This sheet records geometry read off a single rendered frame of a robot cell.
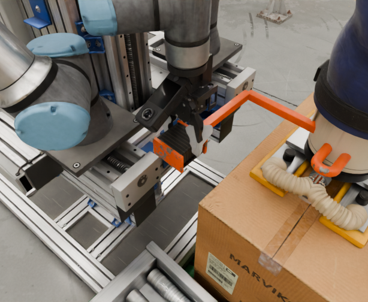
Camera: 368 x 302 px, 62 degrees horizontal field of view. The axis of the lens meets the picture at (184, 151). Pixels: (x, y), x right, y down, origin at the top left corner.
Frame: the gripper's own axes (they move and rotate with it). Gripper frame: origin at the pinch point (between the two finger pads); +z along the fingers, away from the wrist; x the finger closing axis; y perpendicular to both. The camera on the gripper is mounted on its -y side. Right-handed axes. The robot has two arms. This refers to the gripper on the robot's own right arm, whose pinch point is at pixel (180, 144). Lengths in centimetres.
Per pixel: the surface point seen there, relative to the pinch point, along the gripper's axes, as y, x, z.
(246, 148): 102, 37, 108
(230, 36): 226, 145, 108
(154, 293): -15, -2, 59
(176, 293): -12, -8, 53
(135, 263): -15, 6, 48
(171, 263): -7.6, -2.4, 46.7
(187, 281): -8.3, -9.7, 46.7
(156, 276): -12, 0, 53
